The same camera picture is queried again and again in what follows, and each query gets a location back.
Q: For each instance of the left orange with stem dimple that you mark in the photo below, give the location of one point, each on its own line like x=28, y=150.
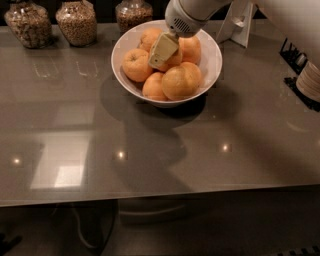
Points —
x=135, y=65

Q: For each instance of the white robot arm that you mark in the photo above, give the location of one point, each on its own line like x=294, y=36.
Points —
x=298, y=20

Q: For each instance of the far left glass jar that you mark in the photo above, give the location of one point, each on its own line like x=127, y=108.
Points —
x=29, y=23

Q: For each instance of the white ceramic bowl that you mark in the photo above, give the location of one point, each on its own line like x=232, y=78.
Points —
x=210, y=63

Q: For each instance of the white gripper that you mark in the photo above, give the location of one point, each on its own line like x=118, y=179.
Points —
x=181, y=19

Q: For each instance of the stack of plates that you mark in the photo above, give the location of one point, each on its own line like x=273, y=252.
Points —
x=308, y=82

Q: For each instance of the white stand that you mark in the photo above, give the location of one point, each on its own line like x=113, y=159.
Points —
x=237, y=23

